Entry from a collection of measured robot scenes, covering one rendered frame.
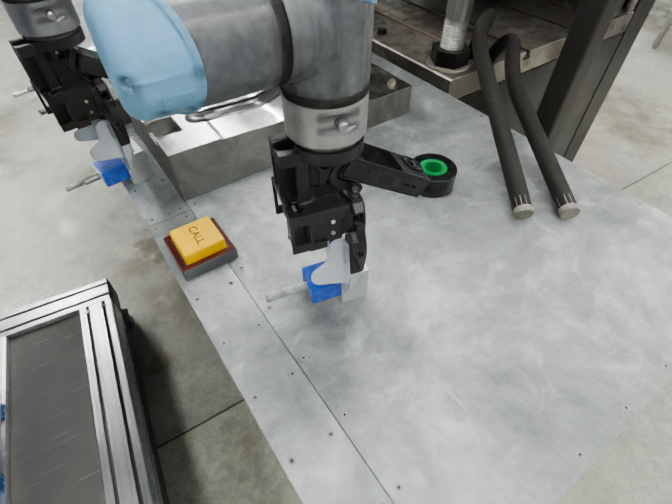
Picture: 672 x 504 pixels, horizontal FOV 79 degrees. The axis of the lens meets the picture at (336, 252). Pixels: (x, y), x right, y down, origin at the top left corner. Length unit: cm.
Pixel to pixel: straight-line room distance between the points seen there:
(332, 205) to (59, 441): 102
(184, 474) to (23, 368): 53
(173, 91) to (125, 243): 167
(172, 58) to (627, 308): 60
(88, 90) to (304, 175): 40
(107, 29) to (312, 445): 40
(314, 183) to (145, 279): 140
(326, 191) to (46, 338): 117
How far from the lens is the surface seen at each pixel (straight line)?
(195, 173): 71
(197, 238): 61
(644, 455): 157
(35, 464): 129
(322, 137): 35
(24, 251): 212
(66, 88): 71
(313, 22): 31
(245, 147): 73
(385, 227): 65
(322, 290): 52
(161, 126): 79
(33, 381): 140
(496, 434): 51
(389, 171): 42
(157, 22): 28
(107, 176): 79
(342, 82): 33
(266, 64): 30
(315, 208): 40
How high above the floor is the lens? 125
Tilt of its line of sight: 48 degrees down
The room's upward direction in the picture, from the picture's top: straight up
